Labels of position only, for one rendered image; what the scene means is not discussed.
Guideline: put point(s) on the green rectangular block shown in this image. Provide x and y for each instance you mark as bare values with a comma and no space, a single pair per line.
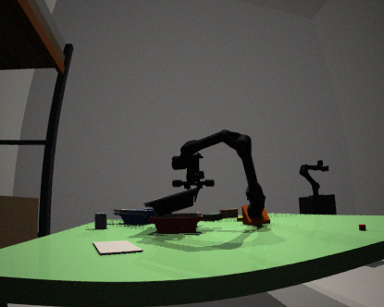
213,217

